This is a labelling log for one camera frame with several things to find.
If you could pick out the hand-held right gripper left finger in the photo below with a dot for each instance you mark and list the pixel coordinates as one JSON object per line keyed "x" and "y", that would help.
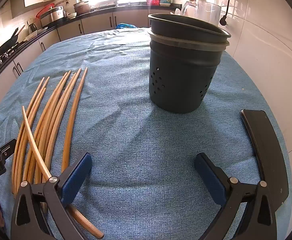
{"x": 75, "y": 177}

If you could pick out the red plastic colander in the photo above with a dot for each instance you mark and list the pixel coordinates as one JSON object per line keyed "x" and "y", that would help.
{"x": 44, "y": 8}

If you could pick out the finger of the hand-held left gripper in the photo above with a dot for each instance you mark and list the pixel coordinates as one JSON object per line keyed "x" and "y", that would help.
{"x": 7, "y": 148}

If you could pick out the blue plastic bag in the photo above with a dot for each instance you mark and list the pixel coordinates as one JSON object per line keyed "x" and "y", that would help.
{"x": 124, "y": 26}

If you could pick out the blue terry tablecloth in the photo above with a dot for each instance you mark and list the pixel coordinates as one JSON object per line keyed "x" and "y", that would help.
{"x": 136, "y": 142}

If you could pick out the white bowl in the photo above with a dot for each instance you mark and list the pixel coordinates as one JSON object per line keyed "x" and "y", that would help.
{"x": 71, "y": 15}

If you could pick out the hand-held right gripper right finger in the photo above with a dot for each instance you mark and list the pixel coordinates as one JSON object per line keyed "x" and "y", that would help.
{"x": 208, "y": 177}

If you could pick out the black wok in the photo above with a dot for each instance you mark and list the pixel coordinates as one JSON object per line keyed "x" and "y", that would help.
{"x": 7, "y": 46}

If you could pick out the small red basket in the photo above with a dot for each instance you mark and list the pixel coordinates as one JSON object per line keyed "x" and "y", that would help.
{"x": 153, "y": 2}

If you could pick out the brown cooking pot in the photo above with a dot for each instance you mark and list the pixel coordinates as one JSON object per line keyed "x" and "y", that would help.
{"x": 82, "y": 8}

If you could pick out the black smartphone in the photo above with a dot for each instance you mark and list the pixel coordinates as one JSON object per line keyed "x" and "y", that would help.
{"x": 266, "y": 150}

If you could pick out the clear glass pitcher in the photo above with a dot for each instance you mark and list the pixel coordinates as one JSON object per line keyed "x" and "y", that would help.
{"x": 206, "y": 12}

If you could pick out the dark grey perforated utensil holder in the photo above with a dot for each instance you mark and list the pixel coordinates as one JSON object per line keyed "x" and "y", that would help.
{"x": 181, "y": 80}

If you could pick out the steel kettle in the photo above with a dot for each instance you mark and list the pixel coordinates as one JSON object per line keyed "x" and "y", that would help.
{"x": 32, "y": 28}

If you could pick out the gas stove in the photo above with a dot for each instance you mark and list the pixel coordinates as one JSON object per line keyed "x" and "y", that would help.
{"x": 3, "y": 56}

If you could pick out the bunch of wooden chopsticks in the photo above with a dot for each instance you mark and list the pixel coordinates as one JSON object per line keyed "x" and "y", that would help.
{"x": 43, "y": 135}

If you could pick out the steel rice cooker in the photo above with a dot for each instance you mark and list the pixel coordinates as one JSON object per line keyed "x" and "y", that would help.
{"x": 53, "y": 15}

